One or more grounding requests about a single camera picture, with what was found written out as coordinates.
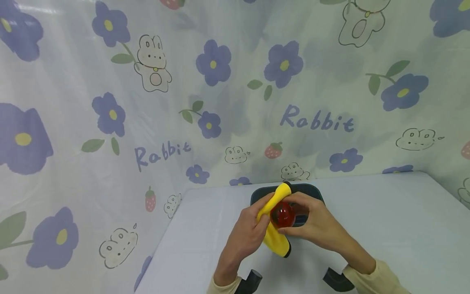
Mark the person's left forearm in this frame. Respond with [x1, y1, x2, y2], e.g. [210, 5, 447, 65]
[206, 267, 244, 294]

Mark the dark grey tray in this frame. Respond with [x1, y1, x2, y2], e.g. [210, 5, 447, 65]
[250, 183, 326, 227]

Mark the person's right forearm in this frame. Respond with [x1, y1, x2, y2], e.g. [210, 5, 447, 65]
[341, 251, 411, 294]

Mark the red glass ball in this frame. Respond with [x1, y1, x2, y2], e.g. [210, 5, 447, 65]
[269, 201, 297, 229]

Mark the person's right hand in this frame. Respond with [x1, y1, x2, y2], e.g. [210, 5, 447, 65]
[277, 192, 365, 267]

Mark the black wrist band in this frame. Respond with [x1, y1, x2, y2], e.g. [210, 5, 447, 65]
[323, 267, 356, 293]
[234, 269, 264, 294]

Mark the yellow cloth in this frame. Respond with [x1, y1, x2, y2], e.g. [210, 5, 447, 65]
[256, 182, 293, 258]

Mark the person's left hand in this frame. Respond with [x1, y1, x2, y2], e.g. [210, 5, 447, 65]
[217, 193, 275, 275]

